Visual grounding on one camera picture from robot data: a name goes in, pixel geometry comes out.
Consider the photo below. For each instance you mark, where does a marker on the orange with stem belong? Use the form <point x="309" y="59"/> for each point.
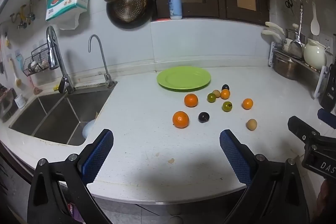
<point x="191" y="100"/>

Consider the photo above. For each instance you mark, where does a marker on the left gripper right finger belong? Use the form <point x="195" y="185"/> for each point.
<point x="274" y="192"/>

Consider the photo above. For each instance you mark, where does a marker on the black scissors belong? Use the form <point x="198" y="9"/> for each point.
<point x="289" y="5"/>

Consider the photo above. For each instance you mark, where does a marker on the small orange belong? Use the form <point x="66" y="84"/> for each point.
<point x="247" y="103"/>
<point x="225" y="94"/>

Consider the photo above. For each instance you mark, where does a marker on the white dish rack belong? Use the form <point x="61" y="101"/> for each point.
<point x="314" y="80"/>

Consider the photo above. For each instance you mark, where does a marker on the chrome kitchen faucet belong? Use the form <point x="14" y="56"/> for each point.
<point x="56" y="61"/>

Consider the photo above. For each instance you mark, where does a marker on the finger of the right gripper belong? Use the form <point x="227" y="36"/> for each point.
<point x="303" y="131"/>
<point x="327" y="118"/>

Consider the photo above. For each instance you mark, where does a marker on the black frying pan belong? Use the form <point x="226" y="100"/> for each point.
<point x="142" y="19"/>

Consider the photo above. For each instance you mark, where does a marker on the steel spatula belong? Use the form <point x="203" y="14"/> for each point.
<point x="296" y="46"/>

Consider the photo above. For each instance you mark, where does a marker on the large orange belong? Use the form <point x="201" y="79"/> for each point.
<point x="180" y="119"/>

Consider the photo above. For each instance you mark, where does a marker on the white rice paddle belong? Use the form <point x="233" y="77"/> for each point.
<point x="314" y="26"/>

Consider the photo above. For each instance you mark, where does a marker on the steel cooking pot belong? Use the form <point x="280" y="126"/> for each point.
<point x="285" y="66"/>

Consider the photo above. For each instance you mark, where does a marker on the dark plum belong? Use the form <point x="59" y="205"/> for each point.
<point x="225" y="86"/>
<point x="203" y="117"/>

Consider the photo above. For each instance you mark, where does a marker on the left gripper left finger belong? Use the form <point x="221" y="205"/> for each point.
<point x="59" y="193"/>

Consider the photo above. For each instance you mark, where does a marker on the steel kitchen sink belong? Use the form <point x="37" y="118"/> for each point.
<point x="61" y="118"/>

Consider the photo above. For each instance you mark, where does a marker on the blue soap pump bottle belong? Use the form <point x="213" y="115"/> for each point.
<point x="175" y="9"/>

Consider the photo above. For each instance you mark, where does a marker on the cream handled pan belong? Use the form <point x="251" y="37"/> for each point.
<point x="278" y="34"/>

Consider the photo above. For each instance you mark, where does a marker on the brass perforated strainer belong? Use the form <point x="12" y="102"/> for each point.
<point x="129" y="10"/>

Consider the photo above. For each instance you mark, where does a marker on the black wire basket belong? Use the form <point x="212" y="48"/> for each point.
<point x="38" y="61"/>

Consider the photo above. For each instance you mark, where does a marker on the green plate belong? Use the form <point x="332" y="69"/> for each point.
<point x="183" y="78"/>

